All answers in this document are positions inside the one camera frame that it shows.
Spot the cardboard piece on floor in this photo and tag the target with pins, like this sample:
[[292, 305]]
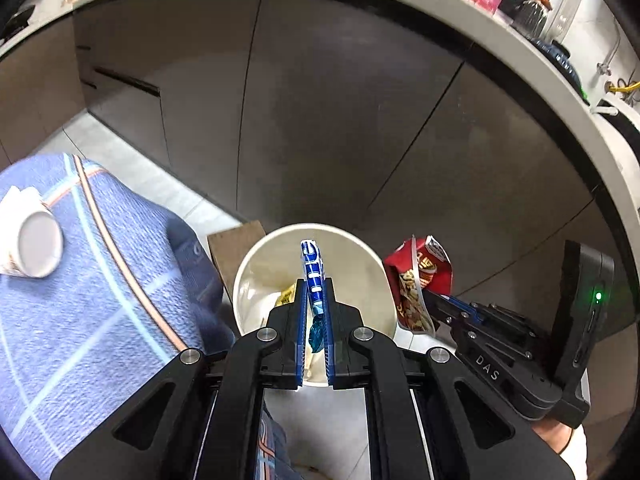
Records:
[[228, 249]]

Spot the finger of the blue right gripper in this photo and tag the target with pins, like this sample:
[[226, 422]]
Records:
[[469, 309]]

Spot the blue plaid tablecloth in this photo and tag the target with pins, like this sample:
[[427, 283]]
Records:
[[134, 288]]

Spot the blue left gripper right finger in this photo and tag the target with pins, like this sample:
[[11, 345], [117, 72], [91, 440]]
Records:
[[328, 339]]

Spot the red snack bag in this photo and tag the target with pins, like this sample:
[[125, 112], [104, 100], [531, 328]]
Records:
[[417, 265]]

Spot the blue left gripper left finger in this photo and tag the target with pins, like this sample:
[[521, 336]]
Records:
[[301, 304]]

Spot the yellow sachet wrapper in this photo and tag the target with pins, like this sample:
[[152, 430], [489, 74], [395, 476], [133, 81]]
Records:
[[287, 296]]

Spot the patterned white paper cup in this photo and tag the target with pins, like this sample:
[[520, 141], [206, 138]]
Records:
[[31, 238]]

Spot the right hand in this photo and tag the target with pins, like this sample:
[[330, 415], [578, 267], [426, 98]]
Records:
[[556, 434]]

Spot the white trash bin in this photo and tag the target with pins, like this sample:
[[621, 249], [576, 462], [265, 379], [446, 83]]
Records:
[[362, 311]]

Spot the blue candy wrapper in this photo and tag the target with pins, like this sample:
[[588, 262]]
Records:
[[313, 275]]

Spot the glass jar brown lid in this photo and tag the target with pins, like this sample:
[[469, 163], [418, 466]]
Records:
[[530, 17]]

